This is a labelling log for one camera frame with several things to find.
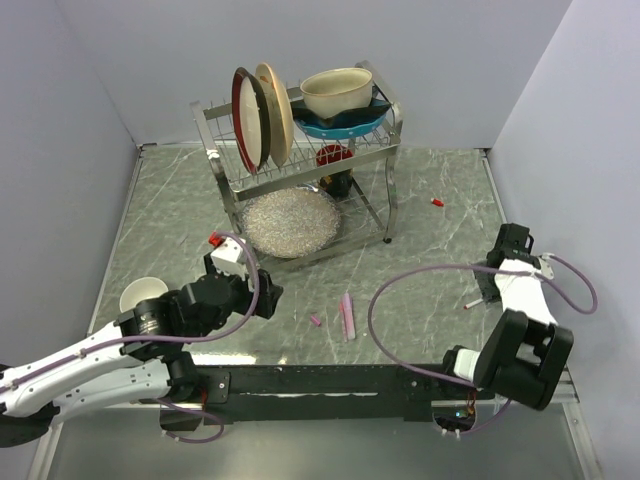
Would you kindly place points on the blue dotted dish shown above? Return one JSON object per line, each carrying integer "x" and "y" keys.
{"x": 343, "y": 126}

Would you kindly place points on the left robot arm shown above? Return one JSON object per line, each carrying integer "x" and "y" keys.
{"x": 138, "y": 356}

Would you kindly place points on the thick pink marker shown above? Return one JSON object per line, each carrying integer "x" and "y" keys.
{"x": 349, "y": 321}

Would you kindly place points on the cream ceramic bowl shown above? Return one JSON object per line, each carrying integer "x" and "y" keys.
{"x": 331, "y": 92}

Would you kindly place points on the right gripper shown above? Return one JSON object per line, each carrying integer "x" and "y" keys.
{"x": 490, "y": 293}

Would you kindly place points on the steel two-tier dish rack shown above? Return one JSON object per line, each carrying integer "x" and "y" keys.
{"x": 361, "y": 223}

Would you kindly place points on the dark jar under rack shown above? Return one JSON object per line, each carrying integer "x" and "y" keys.
{"x": 337, "y": 185}

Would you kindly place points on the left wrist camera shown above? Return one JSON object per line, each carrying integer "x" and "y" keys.
{"x": 227, "y": 252}

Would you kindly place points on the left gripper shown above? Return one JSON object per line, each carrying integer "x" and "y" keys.
{"x": 268, "y": 294}

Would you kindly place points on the white pen with red tip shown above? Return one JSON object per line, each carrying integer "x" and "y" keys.
{"x": 473, "y": 304}

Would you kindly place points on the red-rimmed white plate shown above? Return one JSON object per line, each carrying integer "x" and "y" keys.
{"x": 251, "y": 121}

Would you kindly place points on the slim pink highlighter pen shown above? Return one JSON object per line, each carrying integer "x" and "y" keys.
{"x": 343, "y": 321}

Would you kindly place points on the beige plate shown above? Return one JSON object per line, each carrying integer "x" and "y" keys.
{"x": 280, "y": 114}

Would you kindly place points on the white paper cup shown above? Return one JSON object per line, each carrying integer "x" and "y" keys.
{"x": 141, "y": 289}

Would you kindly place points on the red cup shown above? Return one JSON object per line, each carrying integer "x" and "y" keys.
{"x": 331, "y": 154}

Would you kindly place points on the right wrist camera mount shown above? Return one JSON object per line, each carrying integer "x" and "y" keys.
{"x": 546, "y": 269}

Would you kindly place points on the black base bar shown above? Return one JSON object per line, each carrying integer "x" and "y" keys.
{"x": 239, "y": 393}

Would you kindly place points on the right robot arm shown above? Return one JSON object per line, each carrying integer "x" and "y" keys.
{"x": 525, "y": 355}

